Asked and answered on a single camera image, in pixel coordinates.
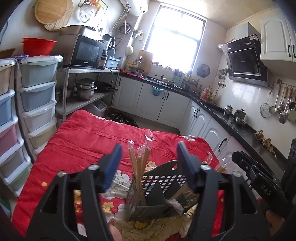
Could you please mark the round bamboo board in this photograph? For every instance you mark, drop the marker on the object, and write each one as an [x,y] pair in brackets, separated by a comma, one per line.
[49,11]

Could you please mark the black blender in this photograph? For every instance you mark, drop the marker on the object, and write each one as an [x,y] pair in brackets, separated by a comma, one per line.
[108,51]

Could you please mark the dried ginger roots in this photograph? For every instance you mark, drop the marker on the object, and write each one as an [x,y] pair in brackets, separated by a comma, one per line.
[264,141]

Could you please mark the fruit wall poster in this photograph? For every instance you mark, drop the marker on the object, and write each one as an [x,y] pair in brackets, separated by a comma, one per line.
[101,4]

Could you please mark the person's left hand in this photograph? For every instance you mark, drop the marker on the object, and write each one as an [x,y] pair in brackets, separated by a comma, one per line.
[115,230]

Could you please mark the green mesh utensil basket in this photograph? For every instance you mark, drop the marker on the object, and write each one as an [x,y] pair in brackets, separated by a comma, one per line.
[152,197]

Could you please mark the pastel plastic drawer tower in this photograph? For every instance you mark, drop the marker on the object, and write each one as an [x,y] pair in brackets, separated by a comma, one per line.
[38,97]
[9,129]

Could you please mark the person's right hand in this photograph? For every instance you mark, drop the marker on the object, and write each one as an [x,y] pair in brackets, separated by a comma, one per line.
[275,220]

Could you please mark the pale blue knife block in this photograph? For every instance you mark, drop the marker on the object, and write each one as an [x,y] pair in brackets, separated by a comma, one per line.
[178,77]

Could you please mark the black patterned bag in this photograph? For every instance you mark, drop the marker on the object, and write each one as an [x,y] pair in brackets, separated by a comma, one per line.
[122,119]

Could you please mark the red floral blanket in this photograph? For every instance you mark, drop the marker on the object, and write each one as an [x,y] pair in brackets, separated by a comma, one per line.
[81,139]

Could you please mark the red plastic basin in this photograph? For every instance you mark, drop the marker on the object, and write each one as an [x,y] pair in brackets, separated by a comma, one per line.
[39,46]

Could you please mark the metal shelf rack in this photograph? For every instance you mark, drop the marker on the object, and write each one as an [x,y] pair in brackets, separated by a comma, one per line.
[87,70]

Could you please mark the grey plastic container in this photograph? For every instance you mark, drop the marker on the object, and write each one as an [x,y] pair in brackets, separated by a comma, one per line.
[112,62]

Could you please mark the woven straw mat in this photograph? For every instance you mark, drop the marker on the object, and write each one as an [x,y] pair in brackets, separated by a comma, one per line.
[68,20]

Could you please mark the white round hanging object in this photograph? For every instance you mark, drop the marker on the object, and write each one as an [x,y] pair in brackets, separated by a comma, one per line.
[87,12]

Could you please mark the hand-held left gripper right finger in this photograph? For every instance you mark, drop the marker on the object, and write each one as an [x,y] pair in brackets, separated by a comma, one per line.
[187,164]

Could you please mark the black microwave oven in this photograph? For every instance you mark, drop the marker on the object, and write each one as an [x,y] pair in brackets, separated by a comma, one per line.
[89,52]

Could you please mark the group of condiment bottles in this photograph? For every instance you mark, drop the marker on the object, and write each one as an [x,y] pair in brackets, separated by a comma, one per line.
[208,95]

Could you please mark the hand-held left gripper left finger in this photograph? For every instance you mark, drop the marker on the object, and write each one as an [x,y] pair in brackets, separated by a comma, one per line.
[113,166]

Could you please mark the wicker tray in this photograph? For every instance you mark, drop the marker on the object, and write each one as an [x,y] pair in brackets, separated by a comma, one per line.
[7,53]

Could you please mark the small black round fan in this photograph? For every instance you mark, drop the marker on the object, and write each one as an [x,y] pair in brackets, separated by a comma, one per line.
[203,70]

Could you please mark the steel kettle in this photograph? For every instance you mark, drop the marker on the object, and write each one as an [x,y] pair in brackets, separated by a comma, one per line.
[228,110]

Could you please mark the bunch of chopsticks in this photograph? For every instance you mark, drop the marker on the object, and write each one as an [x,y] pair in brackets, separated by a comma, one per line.
[138,176]

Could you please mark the large steel pot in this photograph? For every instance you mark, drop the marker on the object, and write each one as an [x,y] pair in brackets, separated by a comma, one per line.
[86,90]

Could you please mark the white upper cabinet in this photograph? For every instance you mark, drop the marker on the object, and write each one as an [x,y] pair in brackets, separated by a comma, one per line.
[277,39]

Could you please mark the wooden cutting board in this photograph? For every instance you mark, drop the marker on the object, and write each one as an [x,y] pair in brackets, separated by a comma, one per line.
[145,61]

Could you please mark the window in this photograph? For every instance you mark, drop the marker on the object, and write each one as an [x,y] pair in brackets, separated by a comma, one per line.
[173,37]

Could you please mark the white base cabinets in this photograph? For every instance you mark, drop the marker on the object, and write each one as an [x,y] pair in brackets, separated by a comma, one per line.
[175,106]

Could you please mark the row of hanging kitchen utensils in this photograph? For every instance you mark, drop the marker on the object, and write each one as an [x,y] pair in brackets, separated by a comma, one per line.
[282,104]

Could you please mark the black frying pan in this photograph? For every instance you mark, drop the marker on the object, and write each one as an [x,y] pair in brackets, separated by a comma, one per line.
[105,86]

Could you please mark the white water heater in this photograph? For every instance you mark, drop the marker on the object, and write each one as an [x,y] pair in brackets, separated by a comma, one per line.
[135,7]

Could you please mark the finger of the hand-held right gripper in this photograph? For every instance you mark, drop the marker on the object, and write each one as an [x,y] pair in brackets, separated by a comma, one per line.
[241,161]

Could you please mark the black range hood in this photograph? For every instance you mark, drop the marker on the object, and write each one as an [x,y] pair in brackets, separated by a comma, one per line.
[245,60]

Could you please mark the black kitchen countertop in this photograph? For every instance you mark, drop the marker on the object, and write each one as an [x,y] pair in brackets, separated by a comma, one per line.
[245,136]

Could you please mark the blue hanging bin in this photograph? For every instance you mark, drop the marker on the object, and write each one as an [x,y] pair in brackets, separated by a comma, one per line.
[157,91]

